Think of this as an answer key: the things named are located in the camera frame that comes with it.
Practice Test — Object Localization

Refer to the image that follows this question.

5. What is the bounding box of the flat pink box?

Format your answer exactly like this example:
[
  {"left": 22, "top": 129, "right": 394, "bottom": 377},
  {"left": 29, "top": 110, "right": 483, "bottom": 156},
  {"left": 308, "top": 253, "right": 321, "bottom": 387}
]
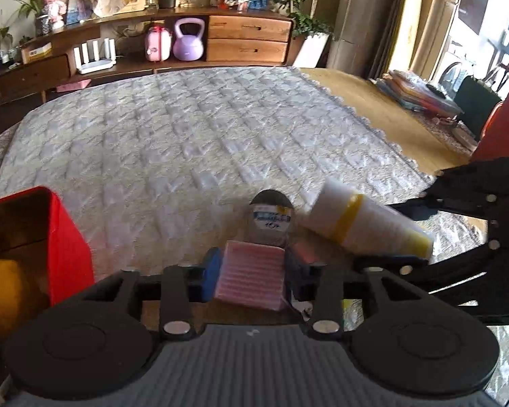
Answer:
[{"left": 55, "top": 78, "right": 92, "bottom": 93}]

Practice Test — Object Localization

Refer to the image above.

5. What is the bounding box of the orange fruit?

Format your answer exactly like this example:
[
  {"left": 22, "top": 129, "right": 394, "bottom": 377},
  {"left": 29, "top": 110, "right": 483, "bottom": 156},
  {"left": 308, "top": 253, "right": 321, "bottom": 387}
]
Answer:
[{"left": 0, "top": 258, "right": 40, "bottom": 341}]

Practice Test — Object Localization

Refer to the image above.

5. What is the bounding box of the wooden TV cabinet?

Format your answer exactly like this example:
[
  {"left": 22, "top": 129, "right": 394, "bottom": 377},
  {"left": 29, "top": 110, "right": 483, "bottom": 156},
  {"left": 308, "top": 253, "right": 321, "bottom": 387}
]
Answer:
[{"left": 0, "top": 7, "right": 296, "bottom": 112}]

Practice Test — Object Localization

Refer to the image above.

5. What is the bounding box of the white planter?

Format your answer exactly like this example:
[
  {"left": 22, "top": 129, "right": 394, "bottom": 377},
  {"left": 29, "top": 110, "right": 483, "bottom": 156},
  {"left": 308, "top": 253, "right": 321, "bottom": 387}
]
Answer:
[{"left": 296, "top": 31, "right": 334, "bottom": 69}]

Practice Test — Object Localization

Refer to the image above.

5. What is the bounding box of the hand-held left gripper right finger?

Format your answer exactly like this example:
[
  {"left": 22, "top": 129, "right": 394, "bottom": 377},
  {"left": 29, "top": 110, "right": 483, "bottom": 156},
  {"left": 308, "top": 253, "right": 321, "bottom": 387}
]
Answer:
[{"left": 285, "top": 253, "right": 430, "bottom": 342}]

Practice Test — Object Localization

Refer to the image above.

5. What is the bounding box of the white quilted table mat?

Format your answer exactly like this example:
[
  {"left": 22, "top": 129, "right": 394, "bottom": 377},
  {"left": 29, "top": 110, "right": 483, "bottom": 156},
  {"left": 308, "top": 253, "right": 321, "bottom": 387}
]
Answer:
[{"left": 0, "top": 65, "right": 438, "bottom": 277}]

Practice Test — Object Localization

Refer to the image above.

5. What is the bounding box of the pink doll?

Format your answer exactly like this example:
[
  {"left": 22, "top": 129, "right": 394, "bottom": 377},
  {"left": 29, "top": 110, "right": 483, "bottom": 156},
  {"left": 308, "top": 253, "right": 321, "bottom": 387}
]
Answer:
[{"left": 39, "top": 0, "right": 69, "bottom": 31}]

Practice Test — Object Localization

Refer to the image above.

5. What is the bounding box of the beige curtain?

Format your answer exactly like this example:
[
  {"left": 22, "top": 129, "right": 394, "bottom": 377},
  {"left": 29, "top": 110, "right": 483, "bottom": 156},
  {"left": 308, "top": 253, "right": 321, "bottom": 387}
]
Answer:
[{"left": 372, "top": 0, "right": 465, "bottom": 82}]

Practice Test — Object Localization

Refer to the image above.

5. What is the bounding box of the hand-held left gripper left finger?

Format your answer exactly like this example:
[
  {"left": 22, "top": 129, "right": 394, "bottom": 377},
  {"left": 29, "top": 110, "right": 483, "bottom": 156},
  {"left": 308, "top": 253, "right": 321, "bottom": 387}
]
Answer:
[{"left": 82, "top": 248, "right": 226, "bottom": 342}]

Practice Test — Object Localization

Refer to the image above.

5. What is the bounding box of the purple kettlebell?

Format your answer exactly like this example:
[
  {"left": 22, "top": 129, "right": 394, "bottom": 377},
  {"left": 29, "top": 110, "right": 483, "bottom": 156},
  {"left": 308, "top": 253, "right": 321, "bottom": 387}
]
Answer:
[{"left": 172, "top": 17, "right": 207, "bottom": 62}]

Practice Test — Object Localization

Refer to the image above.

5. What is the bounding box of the white tube with yellow band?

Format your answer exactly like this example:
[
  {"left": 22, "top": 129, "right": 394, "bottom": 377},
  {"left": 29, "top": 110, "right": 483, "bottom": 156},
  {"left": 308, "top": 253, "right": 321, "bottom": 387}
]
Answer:
[{"left": 302, "top": 177, "right": 432, "bottom": 260}]

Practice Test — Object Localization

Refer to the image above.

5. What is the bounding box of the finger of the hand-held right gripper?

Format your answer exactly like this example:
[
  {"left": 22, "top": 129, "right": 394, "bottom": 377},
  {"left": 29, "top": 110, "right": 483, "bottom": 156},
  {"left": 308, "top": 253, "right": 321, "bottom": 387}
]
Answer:
[
  {"left": 351, "top": 220, "right": 509, "bottom": 324},
  {"left": 386, "top": 156, "right": 509, "bottom": 222}
]

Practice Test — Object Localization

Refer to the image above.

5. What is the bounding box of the stack of books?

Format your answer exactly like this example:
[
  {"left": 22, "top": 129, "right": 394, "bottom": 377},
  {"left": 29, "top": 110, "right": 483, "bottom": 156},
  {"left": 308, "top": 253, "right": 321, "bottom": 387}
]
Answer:
[{"left": 374, "top": 69, "right": 466, "bottom": 118}]

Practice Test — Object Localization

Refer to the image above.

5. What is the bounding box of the covered tower air conditioner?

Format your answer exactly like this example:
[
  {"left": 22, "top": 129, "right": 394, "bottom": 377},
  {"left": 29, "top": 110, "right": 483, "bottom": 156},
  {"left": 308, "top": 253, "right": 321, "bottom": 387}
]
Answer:
[{"left": 326, "top": 0, "right": 409, "bottom": 78}]

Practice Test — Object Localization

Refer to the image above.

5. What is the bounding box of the grey lace tablecloth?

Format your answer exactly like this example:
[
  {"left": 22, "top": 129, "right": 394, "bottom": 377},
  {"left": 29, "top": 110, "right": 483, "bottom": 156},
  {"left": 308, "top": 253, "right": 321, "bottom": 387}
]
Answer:
[{"left": 0, "top": 129, "right": 28, "bottom": 205}]

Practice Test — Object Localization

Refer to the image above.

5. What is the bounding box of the dark green chair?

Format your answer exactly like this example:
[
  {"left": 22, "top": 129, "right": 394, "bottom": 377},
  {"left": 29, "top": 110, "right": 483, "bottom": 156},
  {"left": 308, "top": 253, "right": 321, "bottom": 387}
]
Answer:
[{"left": 453, "top": 75, "right": 504, "bottom": 141}]

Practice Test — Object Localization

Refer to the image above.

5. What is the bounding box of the small black-lid jar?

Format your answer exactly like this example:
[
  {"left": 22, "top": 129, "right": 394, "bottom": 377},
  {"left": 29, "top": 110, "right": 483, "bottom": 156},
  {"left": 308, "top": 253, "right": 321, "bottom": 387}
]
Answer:
[{"left": 248, "top": 189, "right": 296, "bottom": 247}]

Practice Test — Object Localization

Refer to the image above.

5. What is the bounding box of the white cardboard box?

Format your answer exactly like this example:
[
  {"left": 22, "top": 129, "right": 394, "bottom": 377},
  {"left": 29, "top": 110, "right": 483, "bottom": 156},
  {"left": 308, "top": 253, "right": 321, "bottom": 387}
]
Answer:
[{"left": 20, "top": 42, "right": 53, "bottom": 64}]

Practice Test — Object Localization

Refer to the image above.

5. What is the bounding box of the pink ribbed packet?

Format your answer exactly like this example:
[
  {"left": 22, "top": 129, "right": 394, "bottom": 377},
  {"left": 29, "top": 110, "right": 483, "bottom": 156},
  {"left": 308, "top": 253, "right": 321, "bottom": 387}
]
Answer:
[{"left": 214, "top": 240, "right": 292, "bottom": 311}]

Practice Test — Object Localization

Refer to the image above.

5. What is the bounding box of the small leafy plant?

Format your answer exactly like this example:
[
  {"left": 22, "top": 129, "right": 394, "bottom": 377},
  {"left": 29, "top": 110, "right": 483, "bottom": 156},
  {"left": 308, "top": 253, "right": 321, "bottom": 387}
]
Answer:
[{"left": 0, "top": 20, "right": 14, "bottom": 52}]

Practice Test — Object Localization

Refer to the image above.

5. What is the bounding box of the pink toy suitcase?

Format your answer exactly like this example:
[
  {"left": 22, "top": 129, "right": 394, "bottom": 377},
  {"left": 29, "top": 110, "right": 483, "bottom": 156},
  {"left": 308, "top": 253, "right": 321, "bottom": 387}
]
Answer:
[{"left": 144, "top": 25, "right": 174, "bottom": 62}]

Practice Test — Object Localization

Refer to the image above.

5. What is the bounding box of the white router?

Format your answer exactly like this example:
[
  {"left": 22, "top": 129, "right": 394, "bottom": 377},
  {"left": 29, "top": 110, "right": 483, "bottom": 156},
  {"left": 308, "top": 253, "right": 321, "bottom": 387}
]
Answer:
[{"left": 73, "top": 38, "right": 118, "bottom": 74}]

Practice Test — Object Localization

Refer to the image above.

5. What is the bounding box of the bamboo table mat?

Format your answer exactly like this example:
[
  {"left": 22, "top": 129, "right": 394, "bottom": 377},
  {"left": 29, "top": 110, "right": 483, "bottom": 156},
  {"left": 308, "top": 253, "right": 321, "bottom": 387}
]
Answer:
[{"left": 298, "top": 67, "right": 481, "bottom": 177}]

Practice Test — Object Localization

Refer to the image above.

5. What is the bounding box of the red tin box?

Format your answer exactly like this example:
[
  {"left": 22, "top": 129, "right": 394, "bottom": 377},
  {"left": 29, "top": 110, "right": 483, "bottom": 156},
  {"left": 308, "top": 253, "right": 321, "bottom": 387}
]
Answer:
[{"left": 0, "top": 186, "right": 96, "bottom": 308}]

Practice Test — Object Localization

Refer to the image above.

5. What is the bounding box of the red thermos jug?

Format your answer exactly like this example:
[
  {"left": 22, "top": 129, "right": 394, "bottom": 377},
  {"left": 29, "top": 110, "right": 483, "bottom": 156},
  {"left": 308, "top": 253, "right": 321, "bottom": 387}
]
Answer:
[{"left": 474, "top": 61, "right": 509, "bottom": 167}]

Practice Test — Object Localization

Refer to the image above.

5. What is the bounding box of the pink and blue picture board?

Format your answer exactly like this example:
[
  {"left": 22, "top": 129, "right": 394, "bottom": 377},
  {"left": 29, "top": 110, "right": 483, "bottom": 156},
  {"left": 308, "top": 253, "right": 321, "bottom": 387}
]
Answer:
[{"left": 63, "top": 0, "right": 95, "bottom": 25}]

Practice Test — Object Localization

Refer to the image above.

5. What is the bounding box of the potted green plant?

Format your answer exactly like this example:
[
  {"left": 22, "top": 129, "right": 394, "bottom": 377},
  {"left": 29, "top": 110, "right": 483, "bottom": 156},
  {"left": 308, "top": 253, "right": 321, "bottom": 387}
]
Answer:
[{"left": 14, "top": 0, "right": 54, "bottom": 37}]

